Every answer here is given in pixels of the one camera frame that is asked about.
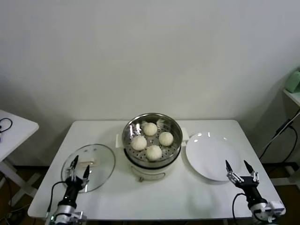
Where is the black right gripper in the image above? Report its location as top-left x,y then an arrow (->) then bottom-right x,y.
225,160 -> 267,207

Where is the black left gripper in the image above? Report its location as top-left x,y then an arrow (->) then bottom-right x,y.
63,155 -> 90,204

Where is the glass lid with cream handle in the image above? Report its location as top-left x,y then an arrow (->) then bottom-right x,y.
61,143 -> 116,193

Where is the white steamed baozi bun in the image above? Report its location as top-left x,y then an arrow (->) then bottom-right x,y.
142,122 -> 158,136
158,131 -> 174,146
131,136 -> 148,151
146,145 -> 163,162

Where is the stainless steel steamer basket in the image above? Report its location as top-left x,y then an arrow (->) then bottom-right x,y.
115,113 -> 189,167

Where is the white round plate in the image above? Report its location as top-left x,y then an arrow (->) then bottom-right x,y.
186,132 -> 243,181

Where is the cream electric cooking pot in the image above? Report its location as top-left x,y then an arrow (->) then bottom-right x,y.
123,145 -> 182,182

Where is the white folding side table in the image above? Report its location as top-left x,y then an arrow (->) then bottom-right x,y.
0,109 -> 40,207

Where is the pale green appliance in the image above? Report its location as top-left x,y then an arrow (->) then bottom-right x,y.
286,67 -> 300,93

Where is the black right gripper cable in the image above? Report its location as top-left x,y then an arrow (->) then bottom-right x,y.
232,192 -> 247,225

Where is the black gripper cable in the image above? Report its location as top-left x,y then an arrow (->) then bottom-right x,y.
232,192 -> 247,225
46,181 -> 71,213

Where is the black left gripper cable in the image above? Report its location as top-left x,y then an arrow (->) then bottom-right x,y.
46,181 -> 71,213

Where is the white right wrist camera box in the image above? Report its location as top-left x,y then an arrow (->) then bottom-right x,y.
267,200 -> 286,215

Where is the thin black looped cable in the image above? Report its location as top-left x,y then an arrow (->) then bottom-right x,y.
0,117 -> 14,134

